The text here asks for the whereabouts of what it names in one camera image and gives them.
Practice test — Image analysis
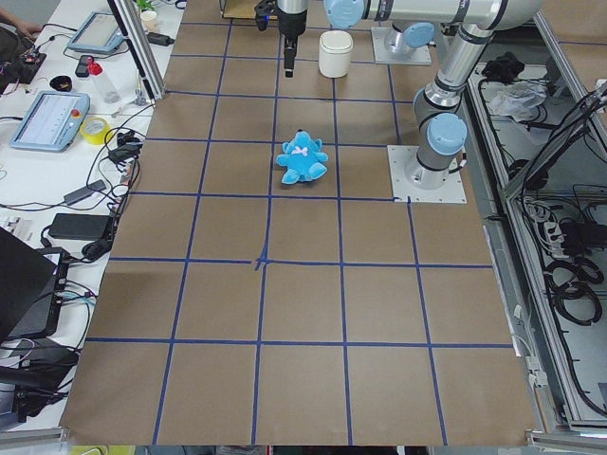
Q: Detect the white paper cup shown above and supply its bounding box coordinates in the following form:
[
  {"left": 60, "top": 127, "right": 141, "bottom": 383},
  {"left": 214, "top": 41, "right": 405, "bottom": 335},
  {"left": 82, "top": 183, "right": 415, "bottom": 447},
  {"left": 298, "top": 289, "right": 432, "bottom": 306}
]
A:
[{"left": 139, "top": 9, "right": 159, "bottom": 33}]

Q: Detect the far teach pendant tablet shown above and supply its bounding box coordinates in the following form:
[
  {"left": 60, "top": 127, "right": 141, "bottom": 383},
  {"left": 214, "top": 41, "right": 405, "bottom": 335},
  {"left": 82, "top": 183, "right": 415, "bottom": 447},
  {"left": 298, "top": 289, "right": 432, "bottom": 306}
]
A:
[{"left": 66, "top": 11, "right": 124, "bottom": 55}]

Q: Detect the teach pendant tablet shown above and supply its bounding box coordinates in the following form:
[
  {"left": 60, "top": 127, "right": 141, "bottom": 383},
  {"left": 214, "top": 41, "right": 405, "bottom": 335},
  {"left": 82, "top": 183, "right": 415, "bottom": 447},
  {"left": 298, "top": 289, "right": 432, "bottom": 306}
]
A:
[
  {"left": 9, "top": 91, "right": 90, "bottom": 153},
  {"left": 66, "top": 11, "right": 124, "bottom": 55}
]

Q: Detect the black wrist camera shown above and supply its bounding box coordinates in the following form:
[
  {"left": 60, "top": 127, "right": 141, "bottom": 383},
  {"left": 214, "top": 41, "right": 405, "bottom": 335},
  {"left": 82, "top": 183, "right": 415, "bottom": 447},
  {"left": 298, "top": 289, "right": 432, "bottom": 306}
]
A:
[{"left": 254, "top": 0, "right": 276, "bottom": 31}]

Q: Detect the grey power adapter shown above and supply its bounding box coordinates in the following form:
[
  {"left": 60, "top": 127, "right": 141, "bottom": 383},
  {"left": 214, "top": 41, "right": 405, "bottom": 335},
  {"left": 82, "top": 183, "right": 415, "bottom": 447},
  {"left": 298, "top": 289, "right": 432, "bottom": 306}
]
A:
[{"left": 64, "top": 179, "right": 106, "bottom": 206}]

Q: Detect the yellow tape roll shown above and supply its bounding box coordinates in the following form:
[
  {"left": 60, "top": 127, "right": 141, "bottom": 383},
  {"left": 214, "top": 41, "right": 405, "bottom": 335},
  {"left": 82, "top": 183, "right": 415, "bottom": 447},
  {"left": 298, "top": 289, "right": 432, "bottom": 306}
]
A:
[{"left": 79, "top": 117, "right": 110, "bottom": 145}]

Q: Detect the black cloth bundle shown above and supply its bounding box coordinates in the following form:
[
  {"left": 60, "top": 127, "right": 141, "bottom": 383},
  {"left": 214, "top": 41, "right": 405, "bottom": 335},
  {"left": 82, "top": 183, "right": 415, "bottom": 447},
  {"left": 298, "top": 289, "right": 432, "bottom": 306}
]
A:
[{"left": 481, "top": 51, "right": 525, "bottom": 84}]

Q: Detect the wooden box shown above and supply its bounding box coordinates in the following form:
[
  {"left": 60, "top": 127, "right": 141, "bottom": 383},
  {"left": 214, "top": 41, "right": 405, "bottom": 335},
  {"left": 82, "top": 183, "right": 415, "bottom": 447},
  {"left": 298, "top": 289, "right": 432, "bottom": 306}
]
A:
[{"left": 219, "top": 0, "right": 259, "bottom": 19}]

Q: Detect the black laptop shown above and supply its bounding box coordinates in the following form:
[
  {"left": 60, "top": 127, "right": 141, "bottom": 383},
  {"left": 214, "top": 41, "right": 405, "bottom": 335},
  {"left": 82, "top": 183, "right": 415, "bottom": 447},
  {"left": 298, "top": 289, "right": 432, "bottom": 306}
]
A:
[{"left": 1, "top": 229, "right": 68, "bottom": 341}]

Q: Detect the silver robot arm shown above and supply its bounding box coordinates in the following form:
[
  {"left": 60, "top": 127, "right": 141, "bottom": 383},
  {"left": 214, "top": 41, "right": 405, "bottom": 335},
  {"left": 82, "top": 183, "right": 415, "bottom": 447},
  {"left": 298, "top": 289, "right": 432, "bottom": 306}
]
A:
[
  {"left": 384, "top": 21, "right": 435, "bottom": 55},
  {"left": 323, "top": 0, "right": 543, "bottom": 191}
]

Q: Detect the white trash can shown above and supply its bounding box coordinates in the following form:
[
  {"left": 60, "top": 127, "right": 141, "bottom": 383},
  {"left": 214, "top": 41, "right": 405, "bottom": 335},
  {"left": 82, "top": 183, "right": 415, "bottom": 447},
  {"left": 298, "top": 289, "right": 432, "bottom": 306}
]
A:
[{"left": 319, "top": 30, "right": 354, "bottom": 79}]

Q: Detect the black power brick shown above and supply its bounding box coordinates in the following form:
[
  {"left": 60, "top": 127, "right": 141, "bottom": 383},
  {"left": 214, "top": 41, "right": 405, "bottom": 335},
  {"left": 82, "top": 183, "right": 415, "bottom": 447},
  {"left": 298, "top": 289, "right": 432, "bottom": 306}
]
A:
[{"left": 48, "top": 213, "right": 112, "bottom": 241}]

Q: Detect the aluminium frame post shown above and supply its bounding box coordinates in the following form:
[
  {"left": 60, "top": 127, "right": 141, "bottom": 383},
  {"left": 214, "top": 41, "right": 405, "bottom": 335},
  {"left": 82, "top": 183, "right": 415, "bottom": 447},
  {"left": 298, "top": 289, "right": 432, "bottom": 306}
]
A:
[{"left": 107, "top": 0, "right": 165, "bottom": 100}]

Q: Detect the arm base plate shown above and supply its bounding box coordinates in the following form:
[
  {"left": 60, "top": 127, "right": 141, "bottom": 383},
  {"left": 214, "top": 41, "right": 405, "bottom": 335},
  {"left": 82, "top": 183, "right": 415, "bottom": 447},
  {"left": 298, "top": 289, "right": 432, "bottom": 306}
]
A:
[
  {"left": 387, "top": 145, "right": 467, "bottom": 204},
  {"left": 371, "top": 23, "right": 434, "bottom": 65}
]

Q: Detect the near teach pendant tablet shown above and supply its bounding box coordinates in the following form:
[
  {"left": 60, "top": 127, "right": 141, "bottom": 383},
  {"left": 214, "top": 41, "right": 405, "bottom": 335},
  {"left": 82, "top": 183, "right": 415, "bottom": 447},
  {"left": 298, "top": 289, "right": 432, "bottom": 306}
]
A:
[{"left": 9, "top": 91, "right": 90, "bottom": 153}]

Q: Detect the white crumpled cloth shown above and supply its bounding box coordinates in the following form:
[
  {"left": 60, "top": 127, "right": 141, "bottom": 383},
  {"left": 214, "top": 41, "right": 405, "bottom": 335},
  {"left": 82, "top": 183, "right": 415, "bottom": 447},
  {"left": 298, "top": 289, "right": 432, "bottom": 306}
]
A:
[{"left": 487, "top": 82, "right": 547, "bottom": 121}]

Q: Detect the clear bottle red cap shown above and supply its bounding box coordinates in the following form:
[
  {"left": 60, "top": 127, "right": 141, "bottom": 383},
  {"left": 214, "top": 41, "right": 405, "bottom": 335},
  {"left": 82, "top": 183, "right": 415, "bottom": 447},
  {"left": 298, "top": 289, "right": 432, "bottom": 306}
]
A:
[{"left": 87, "top": 57, "right": 120, "bottom": 103}]

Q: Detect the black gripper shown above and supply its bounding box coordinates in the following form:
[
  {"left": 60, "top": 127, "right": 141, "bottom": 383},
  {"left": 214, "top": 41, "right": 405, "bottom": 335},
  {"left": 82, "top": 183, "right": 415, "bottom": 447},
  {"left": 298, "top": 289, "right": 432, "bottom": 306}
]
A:
[{"left": 276, "top": 0, "right": 307, "bottom": 78}]

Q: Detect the black small bowl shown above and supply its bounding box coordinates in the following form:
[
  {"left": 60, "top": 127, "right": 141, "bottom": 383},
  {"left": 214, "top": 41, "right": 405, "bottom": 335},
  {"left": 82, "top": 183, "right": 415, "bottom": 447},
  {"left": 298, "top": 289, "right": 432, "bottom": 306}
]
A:
[{"left": 49, "top": 75, "right": 73, "bottom": 92}]

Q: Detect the blue teddy bear plush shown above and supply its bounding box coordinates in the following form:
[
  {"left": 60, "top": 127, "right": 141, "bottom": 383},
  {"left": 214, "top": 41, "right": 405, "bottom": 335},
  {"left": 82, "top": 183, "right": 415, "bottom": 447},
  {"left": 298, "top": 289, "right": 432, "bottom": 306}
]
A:
[{"left": 276, "top": 129, "right": 328, "bottom": 185}]

